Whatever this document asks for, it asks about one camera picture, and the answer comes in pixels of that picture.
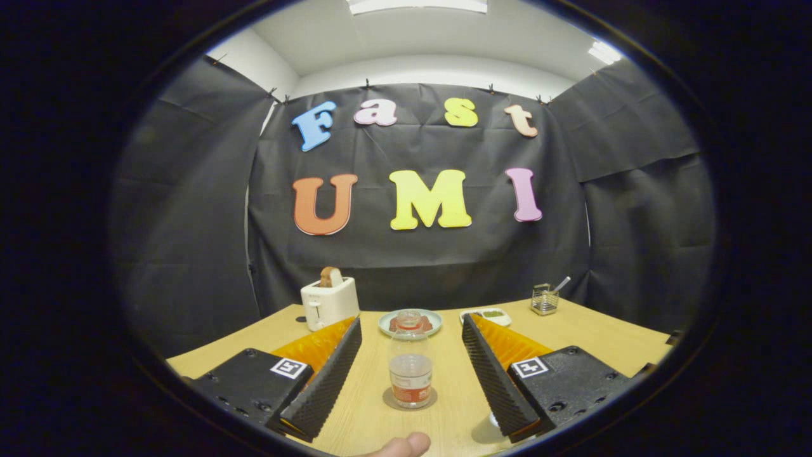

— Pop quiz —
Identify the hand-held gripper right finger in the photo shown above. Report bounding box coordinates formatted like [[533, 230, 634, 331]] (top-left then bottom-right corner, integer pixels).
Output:
[[461, 312, 638, 444]]

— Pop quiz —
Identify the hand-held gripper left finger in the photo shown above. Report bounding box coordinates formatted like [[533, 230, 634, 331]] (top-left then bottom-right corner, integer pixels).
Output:
[[189, 315, 363, 444]]

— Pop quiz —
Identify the round brown coaster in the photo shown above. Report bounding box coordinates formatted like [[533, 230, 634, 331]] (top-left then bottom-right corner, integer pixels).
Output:
[[382, 386, 438, 412]]

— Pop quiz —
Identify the clear plastic bottle red label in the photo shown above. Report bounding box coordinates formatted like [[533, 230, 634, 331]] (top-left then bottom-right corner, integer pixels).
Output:
[[388, 309, 434, 409]]

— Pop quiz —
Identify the wooden table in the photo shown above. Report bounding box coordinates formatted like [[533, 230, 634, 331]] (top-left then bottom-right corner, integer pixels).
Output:
[[166, 297, 674, 457]]

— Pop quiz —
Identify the small white oval dish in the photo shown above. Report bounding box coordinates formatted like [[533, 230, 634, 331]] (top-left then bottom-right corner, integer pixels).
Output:
[[459, 307, 512, 327]]

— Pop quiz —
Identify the white toaster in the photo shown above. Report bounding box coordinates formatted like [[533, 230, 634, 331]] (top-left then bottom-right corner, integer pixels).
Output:
[[300, 275, 360, 332]]

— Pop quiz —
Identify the pale green round plate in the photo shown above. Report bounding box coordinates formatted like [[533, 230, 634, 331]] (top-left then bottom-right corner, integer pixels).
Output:
[[378, 308, 443, 338]]

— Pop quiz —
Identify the small ceiling light panel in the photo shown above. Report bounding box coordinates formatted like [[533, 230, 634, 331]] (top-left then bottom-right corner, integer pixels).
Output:
[[588, 40, 622, 65]]

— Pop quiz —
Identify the long ceiling light panel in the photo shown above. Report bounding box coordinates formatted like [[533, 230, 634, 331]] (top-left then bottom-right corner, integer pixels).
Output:
[[347, 0, 489, 15]]

